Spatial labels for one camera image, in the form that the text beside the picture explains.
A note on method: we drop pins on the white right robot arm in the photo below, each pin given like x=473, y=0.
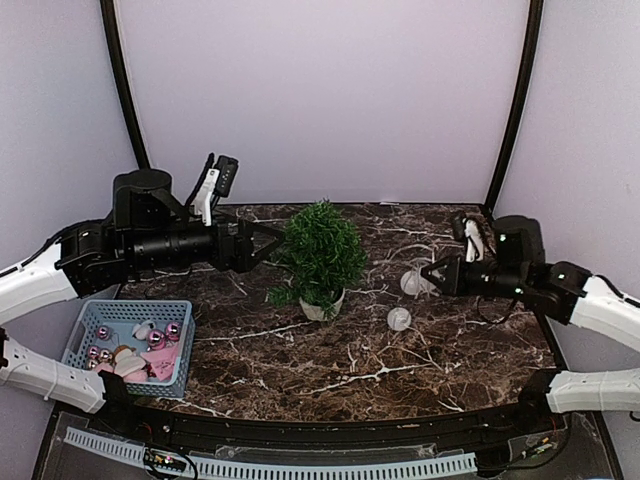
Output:
x=605, y=310

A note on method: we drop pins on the white ball string lights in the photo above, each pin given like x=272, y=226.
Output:
x=414, y=286

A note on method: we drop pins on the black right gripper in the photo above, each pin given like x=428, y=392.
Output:
x=445, y=288

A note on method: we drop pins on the pink bauble ornaments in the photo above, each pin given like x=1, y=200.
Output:
x=151, y=354

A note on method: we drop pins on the light blue plastic basket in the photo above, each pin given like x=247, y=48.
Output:
x=122, y=315

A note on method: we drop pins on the small green christmas tree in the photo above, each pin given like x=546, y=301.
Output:
x=322, y=251

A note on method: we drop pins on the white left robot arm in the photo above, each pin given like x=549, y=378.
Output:
x=30, y=287

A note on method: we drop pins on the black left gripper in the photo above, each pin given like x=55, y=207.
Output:
x=224, y=259

